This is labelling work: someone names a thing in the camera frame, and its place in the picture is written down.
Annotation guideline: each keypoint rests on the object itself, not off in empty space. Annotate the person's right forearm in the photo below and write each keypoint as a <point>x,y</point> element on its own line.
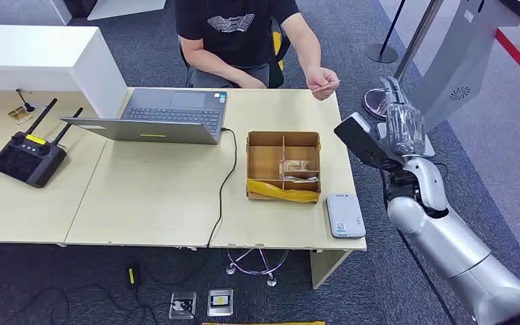
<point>206,60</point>

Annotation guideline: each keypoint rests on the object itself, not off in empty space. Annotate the open floor socket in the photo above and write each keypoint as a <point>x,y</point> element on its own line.
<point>182,306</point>

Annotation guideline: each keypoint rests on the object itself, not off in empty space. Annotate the white counter block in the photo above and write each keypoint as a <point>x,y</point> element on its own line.
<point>40,54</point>

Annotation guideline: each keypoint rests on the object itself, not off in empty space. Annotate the ID card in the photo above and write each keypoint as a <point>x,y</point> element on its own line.
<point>327,85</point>

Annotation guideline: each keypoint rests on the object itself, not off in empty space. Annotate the covered floor socket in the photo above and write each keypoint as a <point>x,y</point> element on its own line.
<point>220,302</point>

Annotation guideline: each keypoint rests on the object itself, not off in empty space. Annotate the white card reader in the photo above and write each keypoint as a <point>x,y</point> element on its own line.
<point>345,215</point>

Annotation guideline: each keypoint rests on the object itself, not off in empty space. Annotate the small yellow component pack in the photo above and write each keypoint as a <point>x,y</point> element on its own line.
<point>19,115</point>

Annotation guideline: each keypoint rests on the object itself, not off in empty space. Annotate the beige desk leg panel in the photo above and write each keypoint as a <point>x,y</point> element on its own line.
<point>327,267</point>

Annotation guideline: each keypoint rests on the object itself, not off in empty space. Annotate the grey kiosk stand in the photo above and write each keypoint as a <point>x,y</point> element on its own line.
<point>457,67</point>

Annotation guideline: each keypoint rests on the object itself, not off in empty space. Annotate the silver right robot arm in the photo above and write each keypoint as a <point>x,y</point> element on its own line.
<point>444,242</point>

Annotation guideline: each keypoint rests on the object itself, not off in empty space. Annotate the person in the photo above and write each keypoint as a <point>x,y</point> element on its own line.
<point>233,40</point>

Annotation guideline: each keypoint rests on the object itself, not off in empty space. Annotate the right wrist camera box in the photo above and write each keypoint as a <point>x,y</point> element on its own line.
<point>361,141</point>

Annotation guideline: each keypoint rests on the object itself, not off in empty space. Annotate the person's right hand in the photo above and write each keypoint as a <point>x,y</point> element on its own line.
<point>251,83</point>

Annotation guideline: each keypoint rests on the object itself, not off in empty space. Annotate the cardboard box with dividers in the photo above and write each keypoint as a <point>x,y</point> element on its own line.
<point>264,163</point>

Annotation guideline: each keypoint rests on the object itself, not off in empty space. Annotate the black stanchion post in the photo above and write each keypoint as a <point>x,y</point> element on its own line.
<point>381,53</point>

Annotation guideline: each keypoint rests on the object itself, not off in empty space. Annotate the black remote controller with antennas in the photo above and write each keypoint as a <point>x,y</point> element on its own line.
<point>26,161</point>

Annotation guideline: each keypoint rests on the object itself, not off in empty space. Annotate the person's left hand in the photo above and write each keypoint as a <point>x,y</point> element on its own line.
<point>320,80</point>

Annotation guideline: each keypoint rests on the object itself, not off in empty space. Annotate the chrome stool base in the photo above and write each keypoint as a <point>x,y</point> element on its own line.
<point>271,280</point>

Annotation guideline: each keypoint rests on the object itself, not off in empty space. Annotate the person's left forearm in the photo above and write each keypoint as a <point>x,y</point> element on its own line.
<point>307,42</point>

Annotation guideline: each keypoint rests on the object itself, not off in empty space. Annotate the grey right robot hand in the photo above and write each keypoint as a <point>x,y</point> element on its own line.
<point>403,130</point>

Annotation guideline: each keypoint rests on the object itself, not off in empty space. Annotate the grey laptop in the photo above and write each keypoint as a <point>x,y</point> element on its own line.
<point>152,130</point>

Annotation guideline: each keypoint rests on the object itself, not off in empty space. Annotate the silver stanchion post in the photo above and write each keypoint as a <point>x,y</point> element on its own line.
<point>417,40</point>

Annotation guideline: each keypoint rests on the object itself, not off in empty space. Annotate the white panel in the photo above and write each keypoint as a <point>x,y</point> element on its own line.
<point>125,6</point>

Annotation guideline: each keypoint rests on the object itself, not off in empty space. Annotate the room key card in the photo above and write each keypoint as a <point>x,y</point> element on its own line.
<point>293,166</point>
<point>302,178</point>

